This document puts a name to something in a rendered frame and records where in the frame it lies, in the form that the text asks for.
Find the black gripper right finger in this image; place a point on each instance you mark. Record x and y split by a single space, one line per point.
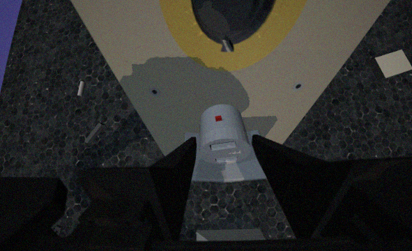
309 189

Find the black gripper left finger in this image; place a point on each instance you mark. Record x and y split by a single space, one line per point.
165 184

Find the beige rectangular block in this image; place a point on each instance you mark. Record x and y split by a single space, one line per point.
390 64

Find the beige flat panel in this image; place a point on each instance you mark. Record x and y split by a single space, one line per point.
270 59

